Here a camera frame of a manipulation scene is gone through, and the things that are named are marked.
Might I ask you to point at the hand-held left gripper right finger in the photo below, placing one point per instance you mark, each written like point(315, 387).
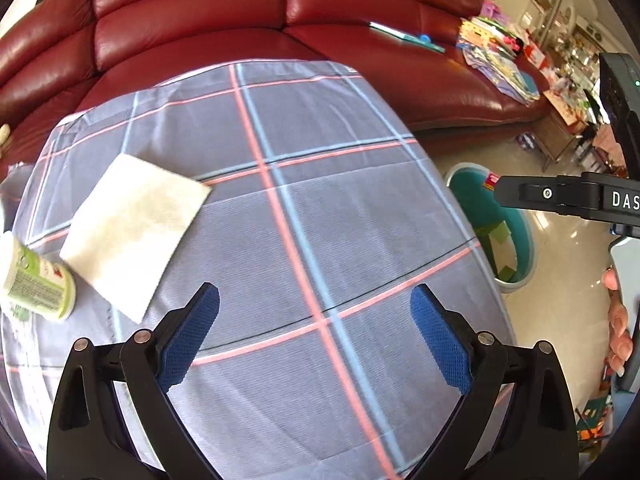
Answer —
point(442, 345)

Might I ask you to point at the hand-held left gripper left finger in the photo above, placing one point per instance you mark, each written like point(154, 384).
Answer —
point(192, 335)

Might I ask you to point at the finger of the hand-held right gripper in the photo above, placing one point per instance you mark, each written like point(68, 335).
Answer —
point(530, 192)

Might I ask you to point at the green cardboard box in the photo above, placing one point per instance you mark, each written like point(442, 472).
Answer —
point(502, 232)

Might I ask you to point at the teal trash bin white rim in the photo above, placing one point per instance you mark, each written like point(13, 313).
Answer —
point(475, 200)

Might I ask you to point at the person's right hand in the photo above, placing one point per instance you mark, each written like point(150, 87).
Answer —
point(617, 320)

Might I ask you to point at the wooden side table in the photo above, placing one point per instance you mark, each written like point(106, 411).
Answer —
point(560, 125)

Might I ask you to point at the white folded cloth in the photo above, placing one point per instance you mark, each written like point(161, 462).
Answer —
point(130, 230)

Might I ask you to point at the cluttered shelving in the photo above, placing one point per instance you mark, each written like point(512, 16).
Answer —
point(555, 5)

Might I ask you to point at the pile of colourful children's books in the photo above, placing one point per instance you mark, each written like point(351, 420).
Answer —
point(495, 60)

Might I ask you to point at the grey plaid cloth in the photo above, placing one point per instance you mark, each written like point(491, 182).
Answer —
point(300, 240)

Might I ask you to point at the white yogurt cup green label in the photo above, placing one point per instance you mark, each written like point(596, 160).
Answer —
point(35, 280)

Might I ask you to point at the colourful printed item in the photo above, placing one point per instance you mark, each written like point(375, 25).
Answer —
point(595, 417)

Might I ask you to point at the small blue toy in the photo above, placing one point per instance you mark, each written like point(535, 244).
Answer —
point(424, 39)

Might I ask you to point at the thin teal book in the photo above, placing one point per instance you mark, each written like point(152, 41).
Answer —
point(400, 34)

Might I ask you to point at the red leather sofa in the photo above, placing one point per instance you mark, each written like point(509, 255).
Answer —
point(200, 20)

